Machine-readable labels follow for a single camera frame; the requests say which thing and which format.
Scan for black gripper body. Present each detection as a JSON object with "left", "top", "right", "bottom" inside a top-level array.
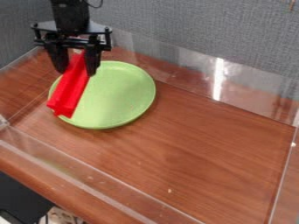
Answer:
[{"left": 32, "top": 0, "right": 112, "bottom": 52}]

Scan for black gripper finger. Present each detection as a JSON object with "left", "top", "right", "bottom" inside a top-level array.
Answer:
[
  {"left": 44, "top": 33, "right": 69, "bottom": 74},
  {"left": 84, "top": 35, "right": 102, "bottom": 76}
]

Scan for red plastic block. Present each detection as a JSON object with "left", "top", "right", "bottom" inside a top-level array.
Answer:
[{"left": 46, "top": 52, "right": 89, "bottom": 118}]

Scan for green round plate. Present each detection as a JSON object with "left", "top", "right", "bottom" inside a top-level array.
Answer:
[{"left": 48, "top": 60, "right": 156, "bottom": 130}]

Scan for black box under table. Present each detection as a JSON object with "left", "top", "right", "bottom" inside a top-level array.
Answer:
[{"left": 0, "top": 172, "right": 54, "bottom": 224}]

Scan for black cable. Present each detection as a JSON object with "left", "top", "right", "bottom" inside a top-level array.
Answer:
[{"left": 85, "top": 0, "right": 105, "bottom": 9}]

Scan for clear acrylic enclosure wall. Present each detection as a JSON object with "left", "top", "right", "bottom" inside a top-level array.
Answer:
[{"left": 0, "top": 31, "right": 299, "bottom": 224}]

